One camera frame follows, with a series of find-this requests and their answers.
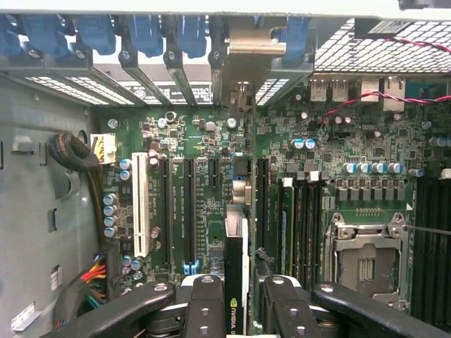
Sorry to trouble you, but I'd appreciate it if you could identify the metal CPU socket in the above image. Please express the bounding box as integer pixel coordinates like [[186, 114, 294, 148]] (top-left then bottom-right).
[[322, 211, 412, 316]]

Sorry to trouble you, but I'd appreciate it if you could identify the blue slot retention clip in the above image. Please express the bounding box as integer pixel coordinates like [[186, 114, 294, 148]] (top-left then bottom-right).
[[175, 15, 208, 59], [0, 15, 18, 57], [75, 15, 116, 56], [127, 15, 163, 59], [274, 17, 313, 66], [20, 15, 70, 59]]

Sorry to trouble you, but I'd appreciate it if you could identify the white expansion slot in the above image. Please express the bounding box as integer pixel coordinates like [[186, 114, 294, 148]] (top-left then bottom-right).
[[132, 151, 151, 258]]

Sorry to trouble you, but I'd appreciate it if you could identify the green motherboard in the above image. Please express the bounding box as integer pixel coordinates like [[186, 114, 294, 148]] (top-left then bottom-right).
[[89, 80, 451, 332]]

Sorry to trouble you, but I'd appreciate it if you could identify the red black twisted wire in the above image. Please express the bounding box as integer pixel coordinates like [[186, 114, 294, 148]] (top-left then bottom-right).
[[326, 37, 451, 117]]

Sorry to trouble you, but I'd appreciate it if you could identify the multicolour wire bundle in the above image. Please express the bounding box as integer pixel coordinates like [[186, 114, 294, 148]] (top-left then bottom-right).
[[80, 253, 110, 307]]

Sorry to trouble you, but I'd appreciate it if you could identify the black sleeved power cable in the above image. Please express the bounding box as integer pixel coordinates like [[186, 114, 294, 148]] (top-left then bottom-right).
[[49, 132, 103, 247]]

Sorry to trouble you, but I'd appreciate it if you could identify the black open PC case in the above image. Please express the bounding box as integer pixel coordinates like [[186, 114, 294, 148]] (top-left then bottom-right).
[[0, 0, 451, 338]]

